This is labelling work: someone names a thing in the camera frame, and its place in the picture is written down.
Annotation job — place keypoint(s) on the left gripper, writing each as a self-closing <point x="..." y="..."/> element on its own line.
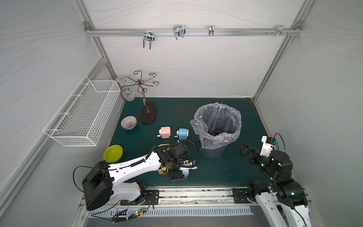
<point x="176" y="171"/>

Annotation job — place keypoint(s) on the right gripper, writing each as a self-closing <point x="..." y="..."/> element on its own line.
<point x="254" y="154"/>

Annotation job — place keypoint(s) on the light blue pencil sharpener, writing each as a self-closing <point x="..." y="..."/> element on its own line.
<point x="185" y="173"/>

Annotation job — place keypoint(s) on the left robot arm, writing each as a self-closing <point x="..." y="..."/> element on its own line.
<point x="108" y="182"/>

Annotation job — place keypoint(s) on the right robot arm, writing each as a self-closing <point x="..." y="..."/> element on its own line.
<point x="284" y="203"/>

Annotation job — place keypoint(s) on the pink pencil sharpener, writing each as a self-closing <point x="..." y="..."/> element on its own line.
<point x="164" y="132"/>

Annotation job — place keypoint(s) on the grey trash bin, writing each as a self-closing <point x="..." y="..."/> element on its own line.
<point x="211" y="153"/>

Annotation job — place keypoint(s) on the green mat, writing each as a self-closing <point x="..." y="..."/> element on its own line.
<point x="230" y="169"/>

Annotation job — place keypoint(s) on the clear plastic bin liner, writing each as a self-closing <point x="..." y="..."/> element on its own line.
<point x="216" y="125"/>

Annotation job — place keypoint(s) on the pink patterned bowl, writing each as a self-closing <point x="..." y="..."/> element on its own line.
<point x="129" y="122"/>

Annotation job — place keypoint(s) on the lime green bowl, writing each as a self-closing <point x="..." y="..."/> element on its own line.
<point x="113" y="154"/>

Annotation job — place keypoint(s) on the clear glass cup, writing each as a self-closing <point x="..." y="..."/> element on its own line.
<point x="127" y="92"/>

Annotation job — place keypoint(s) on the metal hook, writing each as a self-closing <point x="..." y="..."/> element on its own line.
<point x="149" y="38"/>
<point x="279" y="32"/>
<point x="179" y="31"/>
<point x="211" y="30"/>

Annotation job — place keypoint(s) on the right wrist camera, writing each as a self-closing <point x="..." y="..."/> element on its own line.
<point x="268" y="144"/>

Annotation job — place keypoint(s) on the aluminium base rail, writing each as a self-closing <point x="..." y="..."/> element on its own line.
<point x="192" y="195"/>

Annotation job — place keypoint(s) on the white wire basket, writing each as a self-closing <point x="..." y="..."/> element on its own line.
<point x="81" y="119"/>

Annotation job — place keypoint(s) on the aluminium top rail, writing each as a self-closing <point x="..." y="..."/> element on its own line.
<point x="190" y="32"/>

